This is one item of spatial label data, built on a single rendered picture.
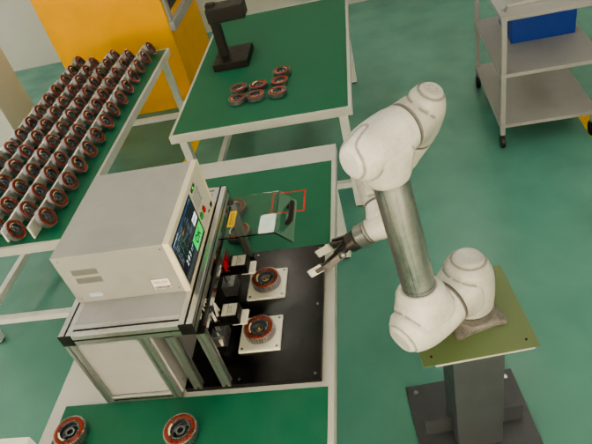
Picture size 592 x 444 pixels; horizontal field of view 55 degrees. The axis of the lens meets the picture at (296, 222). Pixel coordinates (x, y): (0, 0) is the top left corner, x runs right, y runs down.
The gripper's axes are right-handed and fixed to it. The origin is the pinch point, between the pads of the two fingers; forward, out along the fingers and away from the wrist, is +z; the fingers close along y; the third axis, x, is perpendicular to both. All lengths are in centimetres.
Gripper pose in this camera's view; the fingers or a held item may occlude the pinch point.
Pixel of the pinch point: (315, 262)
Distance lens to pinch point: 213.7
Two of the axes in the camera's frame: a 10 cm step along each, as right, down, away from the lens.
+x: -6.3, -7.3, -2.4
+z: -7.3, 4.7, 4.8
